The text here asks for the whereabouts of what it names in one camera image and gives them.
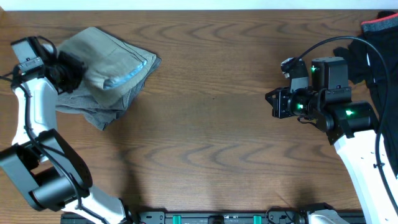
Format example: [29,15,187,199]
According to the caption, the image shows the grey shorts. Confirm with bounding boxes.
[56,58,162,131]

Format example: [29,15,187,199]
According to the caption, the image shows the beige shorts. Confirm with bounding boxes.
[58,27,157,107]

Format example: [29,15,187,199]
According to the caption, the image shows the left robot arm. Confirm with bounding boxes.
[1,36,135,223]

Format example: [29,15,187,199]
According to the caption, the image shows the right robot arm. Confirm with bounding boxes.
[265,57,397,223]

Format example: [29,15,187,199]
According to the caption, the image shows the dark garment red trim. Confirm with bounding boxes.
[333,11,397,175]

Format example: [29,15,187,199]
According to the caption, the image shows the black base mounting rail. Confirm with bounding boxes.
[60,203,366,224]

